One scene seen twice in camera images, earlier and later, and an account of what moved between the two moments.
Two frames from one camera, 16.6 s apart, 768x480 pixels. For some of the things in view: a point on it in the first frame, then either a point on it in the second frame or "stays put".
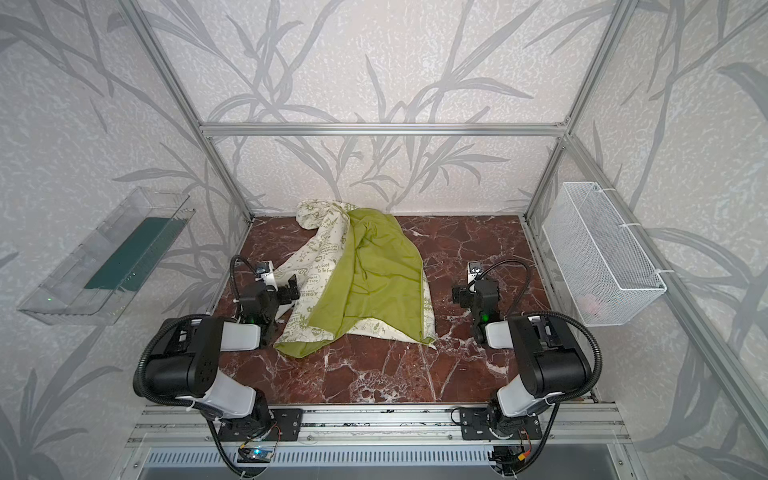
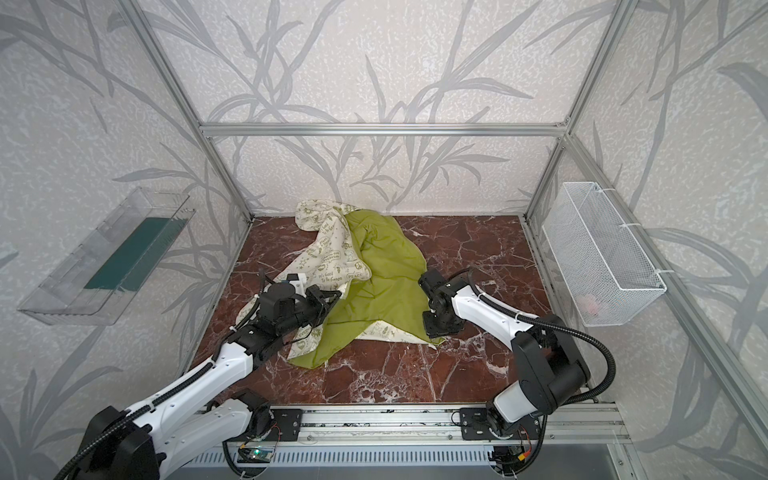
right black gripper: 463,294 → 437,318
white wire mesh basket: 602,269 stays put
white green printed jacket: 359,273 stays put
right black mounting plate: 476,424 stays put
